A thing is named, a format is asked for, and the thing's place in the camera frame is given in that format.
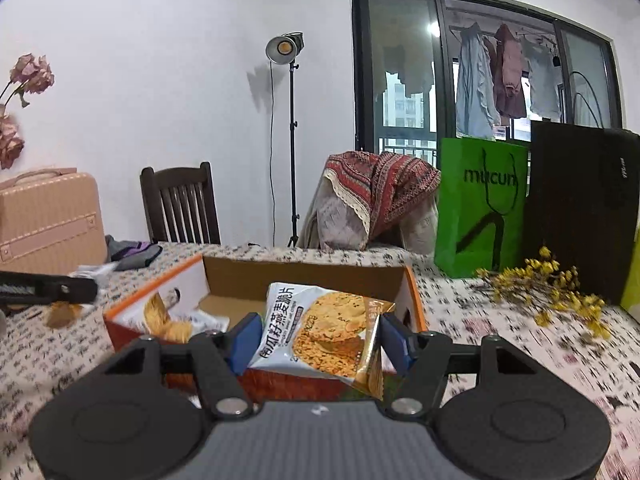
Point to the dried pink flowers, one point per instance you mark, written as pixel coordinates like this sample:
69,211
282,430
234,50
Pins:
32,72

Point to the red patterned throw cloth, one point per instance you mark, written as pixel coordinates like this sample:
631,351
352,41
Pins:
385,190

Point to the pink hard-shell suitcase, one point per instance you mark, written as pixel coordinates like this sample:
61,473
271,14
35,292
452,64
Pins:
45,220

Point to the black paper bag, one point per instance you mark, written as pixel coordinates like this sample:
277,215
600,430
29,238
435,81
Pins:
580,200

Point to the light blue hanging shirt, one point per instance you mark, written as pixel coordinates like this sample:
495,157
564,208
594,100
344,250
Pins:
472,85

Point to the studio light on stand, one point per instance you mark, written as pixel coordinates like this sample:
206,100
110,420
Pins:
280,47

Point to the white orange biscuit packet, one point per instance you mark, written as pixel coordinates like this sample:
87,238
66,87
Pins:
320,335

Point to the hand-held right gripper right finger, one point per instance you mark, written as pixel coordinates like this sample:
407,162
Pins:
395,342

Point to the purple grey cloth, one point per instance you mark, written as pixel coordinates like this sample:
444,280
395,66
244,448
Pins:
132,252

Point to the small brown snack packet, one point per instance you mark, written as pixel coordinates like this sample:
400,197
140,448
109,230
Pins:
64,315

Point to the dark wooden chair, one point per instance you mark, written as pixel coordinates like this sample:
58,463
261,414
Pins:
180,205

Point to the yellow flower branch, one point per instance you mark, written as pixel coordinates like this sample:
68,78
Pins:
555,280

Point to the maroon hanging jacket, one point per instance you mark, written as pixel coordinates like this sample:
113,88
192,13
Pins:
509,75

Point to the green paper bag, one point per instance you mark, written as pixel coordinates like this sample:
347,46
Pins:
475,210

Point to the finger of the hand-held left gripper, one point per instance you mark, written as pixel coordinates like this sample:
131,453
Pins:
45,290

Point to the black framed glass door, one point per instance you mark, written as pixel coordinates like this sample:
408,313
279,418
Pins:
360,60

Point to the white biscuit snack packet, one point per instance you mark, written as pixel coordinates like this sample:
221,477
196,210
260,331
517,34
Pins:
172,317

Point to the pale grey hanging shirt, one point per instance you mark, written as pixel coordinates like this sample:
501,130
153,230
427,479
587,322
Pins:
542,80

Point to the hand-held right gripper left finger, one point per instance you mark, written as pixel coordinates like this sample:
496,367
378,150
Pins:
245,342

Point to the beige covered armchair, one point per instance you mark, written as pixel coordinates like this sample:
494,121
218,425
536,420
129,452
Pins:
332,220

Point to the orange cardboard box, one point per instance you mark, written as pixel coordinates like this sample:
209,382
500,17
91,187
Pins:
235,280

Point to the grey hanging garment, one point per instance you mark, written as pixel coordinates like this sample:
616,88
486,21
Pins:
407,70

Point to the yellow-green bag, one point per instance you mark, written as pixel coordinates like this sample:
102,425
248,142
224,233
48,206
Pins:
631,275

